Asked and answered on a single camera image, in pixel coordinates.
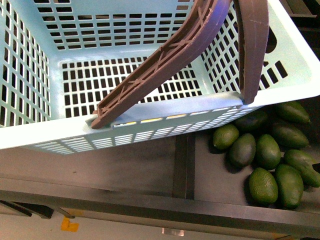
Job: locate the light blue plastic basket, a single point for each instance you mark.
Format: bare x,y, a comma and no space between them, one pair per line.
60,58

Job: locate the brown basket handle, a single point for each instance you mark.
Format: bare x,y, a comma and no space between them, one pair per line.
185,45

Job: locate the green avocado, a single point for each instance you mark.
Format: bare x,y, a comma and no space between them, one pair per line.
290,186
288,135
303,163
243,150
268,154
292,111
225,136
263,187

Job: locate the dark wood display stand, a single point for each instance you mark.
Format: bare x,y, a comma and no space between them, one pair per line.
169,182

